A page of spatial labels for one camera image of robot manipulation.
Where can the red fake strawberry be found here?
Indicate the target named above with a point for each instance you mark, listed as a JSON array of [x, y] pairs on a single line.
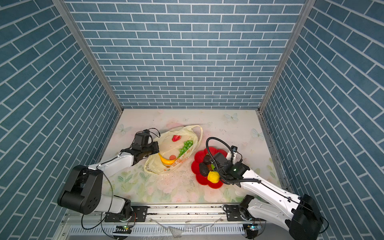
[[176, 138]]

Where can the yellow plastic fruit-print bag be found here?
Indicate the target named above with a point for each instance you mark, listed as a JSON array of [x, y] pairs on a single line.
[[167, 148]]

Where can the green fake grape bunch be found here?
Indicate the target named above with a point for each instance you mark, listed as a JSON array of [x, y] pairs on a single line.
[[187, 144]]

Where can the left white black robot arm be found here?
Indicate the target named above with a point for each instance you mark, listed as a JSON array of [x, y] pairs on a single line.
[[88, 189]]

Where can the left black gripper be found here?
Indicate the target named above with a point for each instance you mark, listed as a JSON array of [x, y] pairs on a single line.
[[155, 145]]

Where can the red flower-shaped plate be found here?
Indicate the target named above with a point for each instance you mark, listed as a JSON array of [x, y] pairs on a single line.
[[198, 158]]

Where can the yellow fake banana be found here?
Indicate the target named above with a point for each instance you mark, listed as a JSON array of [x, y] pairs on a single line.
[[168, 162]]

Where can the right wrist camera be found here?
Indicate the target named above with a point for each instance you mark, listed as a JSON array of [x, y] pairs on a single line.
[[232, 154]]

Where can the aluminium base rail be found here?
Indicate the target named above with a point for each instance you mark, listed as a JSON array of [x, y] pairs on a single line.
[[175, 221]]

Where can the dark fake avocado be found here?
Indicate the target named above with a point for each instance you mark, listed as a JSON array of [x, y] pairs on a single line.
[[204, 170]]

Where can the dark brown fake fruit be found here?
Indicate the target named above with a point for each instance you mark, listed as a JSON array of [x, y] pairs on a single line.
[[207, 160]]

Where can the yellow fake lemon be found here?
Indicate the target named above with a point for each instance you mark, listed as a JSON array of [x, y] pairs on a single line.
[[213, 177]]

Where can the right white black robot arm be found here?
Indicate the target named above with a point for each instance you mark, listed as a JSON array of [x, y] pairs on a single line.
[[276, 201]]

